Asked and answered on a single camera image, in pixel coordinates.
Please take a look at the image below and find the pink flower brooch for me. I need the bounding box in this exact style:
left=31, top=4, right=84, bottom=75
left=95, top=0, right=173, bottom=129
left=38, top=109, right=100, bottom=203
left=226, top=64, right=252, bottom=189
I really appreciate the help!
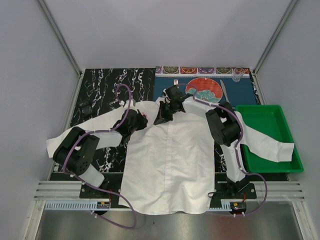
left=141, top=112, right=148, bottom=119

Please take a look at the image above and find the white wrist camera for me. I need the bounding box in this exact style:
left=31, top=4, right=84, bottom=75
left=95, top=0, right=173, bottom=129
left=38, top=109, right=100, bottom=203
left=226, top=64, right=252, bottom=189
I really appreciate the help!
left=123, top=99, right=138, bottom=112
left=161, top=88, right=168, bottom=99

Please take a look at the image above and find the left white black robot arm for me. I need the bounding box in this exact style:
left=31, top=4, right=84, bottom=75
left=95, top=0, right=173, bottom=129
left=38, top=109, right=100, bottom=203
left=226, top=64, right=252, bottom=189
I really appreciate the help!
left=46, top=108, right=148, bottom=198

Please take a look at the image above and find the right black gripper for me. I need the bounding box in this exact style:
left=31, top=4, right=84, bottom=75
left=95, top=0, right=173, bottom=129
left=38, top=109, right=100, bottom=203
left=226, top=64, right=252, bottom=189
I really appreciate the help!
left=154, top=101, right=177, bottom=126

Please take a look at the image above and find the black display frame box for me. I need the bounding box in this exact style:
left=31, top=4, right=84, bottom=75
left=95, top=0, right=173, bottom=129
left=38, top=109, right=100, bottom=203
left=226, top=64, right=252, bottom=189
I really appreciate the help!
left=78, top=100, right=93, bottom=118

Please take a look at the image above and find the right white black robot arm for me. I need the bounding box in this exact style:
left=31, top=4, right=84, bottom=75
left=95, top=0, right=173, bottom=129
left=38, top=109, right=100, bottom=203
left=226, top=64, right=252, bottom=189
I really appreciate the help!
left=154, top=85, right=249, bottom=199

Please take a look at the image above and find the blue patterned placemat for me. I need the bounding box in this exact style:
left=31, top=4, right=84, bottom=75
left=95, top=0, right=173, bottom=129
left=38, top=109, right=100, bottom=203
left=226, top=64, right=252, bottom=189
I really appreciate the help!
left=153, top=66, right=261, bottom=108

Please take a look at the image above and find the silver fork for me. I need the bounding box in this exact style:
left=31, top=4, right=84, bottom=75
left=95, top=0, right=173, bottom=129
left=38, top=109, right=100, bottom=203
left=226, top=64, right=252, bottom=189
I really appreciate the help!
left=173, top=79, right=180, bottom=88

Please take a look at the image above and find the green plastic tray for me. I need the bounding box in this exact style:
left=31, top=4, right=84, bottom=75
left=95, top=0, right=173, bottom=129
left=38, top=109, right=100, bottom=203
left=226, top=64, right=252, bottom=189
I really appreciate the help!
left=235, top=105, right=304, bottom=174

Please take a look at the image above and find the red floral plate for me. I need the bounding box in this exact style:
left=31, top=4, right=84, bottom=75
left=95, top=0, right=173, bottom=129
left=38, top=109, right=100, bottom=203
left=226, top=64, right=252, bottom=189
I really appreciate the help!
left=185, top=78, right=223, bottom=103

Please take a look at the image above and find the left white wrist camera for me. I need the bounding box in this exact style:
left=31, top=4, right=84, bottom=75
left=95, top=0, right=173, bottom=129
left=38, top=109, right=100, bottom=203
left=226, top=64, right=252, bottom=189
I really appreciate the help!
left=123, top=99, right=138, bottom=112

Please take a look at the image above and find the silver table knife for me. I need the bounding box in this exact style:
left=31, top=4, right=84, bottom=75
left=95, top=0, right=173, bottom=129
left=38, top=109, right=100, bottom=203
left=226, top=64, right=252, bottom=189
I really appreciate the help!
left=220, top=80, right=230, bottom=103

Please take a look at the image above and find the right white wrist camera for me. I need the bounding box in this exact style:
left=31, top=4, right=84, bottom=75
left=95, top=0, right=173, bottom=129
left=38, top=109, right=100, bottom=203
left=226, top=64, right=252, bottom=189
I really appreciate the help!
left=161, top=88, right=168, bottom=99

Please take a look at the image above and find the clear drinking glass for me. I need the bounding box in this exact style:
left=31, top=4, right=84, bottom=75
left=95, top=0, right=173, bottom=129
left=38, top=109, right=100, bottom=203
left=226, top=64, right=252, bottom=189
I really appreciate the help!
left=232, top=67, right=246, bottom=83

